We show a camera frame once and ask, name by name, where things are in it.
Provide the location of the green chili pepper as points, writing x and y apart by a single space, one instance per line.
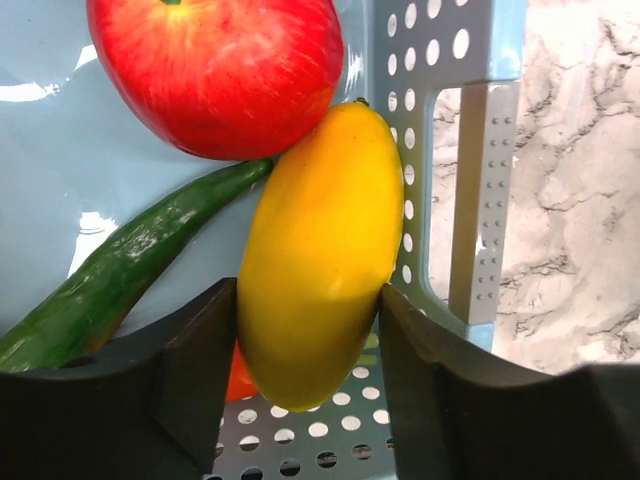
85 311

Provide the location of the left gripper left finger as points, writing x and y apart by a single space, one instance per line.
146 406

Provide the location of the yellow mango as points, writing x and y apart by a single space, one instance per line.
323 242

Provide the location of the red apple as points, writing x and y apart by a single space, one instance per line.
224 80

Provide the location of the blue plastic basket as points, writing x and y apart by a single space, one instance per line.
76 164

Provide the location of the orange carrot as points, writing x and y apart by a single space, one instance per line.
240 385

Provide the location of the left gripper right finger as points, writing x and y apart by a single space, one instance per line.
459 412

